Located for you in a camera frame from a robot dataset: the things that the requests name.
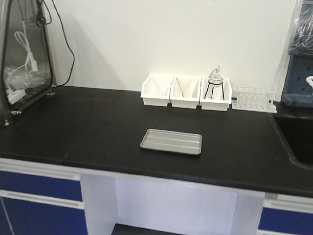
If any white storage bin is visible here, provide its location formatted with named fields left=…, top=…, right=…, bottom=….
left=140, top=74, right=174, bottom=107
left=199, top=78, right=232, bottom=112
left=170, top=75, right=201, bottom=109

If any silver metal tray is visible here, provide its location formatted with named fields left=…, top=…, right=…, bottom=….
left=140, top=129, right=202, bottom=155

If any round glass flask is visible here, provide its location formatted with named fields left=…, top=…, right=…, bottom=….
left=208, top=67, right=224, bottom=87

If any white test tube rack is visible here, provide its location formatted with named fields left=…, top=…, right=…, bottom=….
left=231, top=86, right=277, bottom=113

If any right white storage bin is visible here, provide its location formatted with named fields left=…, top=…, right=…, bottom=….
left=199, top=78, right=232, bottom=112

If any steel glass-door cabinet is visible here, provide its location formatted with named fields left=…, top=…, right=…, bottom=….
left=0, top=0, right=56, bottom=126

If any blue plastic crate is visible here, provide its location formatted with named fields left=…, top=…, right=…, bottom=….
left=280, top=0, right=313, bottom=109

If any black metal tripod stand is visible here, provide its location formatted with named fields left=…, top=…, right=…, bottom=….
left=204, top=79, right=224, bottom=100

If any blue cabinet drawer right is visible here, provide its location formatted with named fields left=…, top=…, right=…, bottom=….
left=258, top=208, right=313, bottom=235

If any black lab sink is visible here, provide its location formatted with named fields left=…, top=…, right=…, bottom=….
left=268, top=114, right=313, bottom=171

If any black power cable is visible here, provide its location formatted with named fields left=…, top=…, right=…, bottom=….
left=36, top=0, right=75, bottom=87

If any white cable in cabinet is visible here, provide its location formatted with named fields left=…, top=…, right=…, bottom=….
left=4, top=31, right=39, bottom=86

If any middle white storage bin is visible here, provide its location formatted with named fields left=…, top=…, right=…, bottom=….
left=170, top=75, right=201, bottom=109

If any blue cabinet drawer left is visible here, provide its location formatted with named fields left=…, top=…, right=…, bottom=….
left=0, top=171, right=88, bottom=235

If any blue cabinet drawer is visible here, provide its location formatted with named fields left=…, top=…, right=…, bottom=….
left=0, top=171, right=88, bottom=235
left=258, top=208, right=313, bottom=235

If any left white storage bin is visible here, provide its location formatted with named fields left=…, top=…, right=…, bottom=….
left=140, top=74, right=174, bottom=107

